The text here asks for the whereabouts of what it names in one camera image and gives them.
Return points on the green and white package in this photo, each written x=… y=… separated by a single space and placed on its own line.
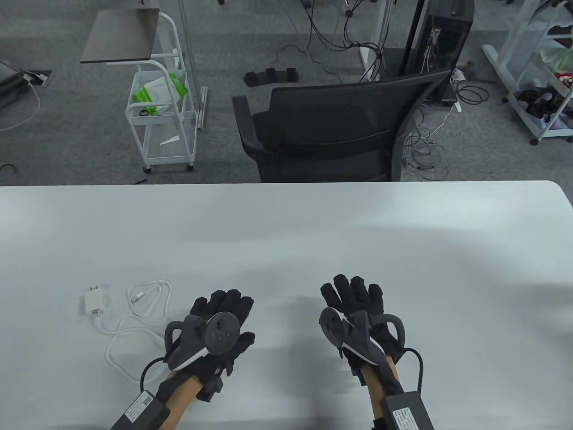
x=154 y=94

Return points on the person's right hand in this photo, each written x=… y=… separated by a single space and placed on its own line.
x=358 y=291

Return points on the person's right forearm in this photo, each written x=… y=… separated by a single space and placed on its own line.
x=376 y=385

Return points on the black slotted floor stand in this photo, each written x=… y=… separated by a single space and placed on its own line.
x=253 y=78

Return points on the black left wrist box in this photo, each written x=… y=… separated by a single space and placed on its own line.
x=138 y=410

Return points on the black computer tower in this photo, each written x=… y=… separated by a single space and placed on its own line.
x=447 y=40

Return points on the black wrist box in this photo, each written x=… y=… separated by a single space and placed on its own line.
x=407 y=412
x=138 y=410

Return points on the black mesh office chair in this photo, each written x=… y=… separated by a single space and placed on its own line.
x=335 y=116

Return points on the person's left hand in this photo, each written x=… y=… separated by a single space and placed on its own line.
x=224 y=302

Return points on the white paper piece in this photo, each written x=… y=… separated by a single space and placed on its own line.
x=170 y=139

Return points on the dark grey left hand controller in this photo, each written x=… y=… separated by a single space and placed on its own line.
x=221 y=333

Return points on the dark grey hand controller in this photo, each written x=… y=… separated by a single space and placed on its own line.
x=221 y=333
x=331 y=327

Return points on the black right wrist box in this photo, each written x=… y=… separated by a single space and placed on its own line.
x=407 y=412

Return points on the white charger head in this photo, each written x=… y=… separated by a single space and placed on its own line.
x=93 y=301

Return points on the dark brown board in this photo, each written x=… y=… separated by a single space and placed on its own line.
x=121 y=36

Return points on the black gear on rack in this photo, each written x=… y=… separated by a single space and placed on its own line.
x=535 y=101

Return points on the white metal rack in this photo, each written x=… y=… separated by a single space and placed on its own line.
x=497 y=58

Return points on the dark grey right hand controller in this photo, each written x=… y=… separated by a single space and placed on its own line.
x=331 y=327

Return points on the black metal frame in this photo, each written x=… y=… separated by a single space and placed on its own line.
x=11 y=85

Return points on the white metal desk leg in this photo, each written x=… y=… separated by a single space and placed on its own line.
x=385 y=27

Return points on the floor socket box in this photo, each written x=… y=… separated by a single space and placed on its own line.
x=42 y=79

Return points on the white power adapter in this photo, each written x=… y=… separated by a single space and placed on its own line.
x=456 y=76

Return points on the person's left forearm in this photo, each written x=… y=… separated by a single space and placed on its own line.
x=183 y=398

